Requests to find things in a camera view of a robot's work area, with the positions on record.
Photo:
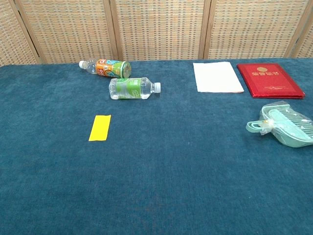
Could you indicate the yellow card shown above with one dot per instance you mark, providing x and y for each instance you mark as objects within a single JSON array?
[{"x": 99, "y": 128}]

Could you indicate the green label water bottle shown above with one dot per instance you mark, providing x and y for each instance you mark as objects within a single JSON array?
[{"x": 129, "y": 88}]

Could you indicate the blue velvet table cloth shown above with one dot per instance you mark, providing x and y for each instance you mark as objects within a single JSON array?
[{"x": 171, "y": 171}]

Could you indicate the orange cartoon label bottle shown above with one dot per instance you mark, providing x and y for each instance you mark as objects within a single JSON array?
[{"x": 110, "y": 68}]

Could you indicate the white paper sheet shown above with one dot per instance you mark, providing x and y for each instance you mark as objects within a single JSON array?
[{"x": 215, "y": 77}]

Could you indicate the woven bamboo folding screen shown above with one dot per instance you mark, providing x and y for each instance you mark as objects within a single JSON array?
[{"x": 159, "y": 29}]

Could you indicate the clear plastic dustpan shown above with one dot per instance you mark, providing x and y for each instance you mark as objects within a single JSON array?
[{"x": 267, "y": 127}]

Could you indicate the red certificate folder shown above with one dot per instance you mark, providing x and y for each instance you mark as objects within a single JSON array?
[{"x": 269, "y": 82}]

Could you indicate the mint green mini dustpan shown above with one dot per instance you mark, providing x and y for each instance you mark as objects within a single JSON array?
[{"x": 281, "y": 140}]

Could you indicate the mint green mini brush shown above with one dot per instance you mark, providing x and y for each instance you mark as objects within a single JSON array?
[{"x": 292, "y": 120}]

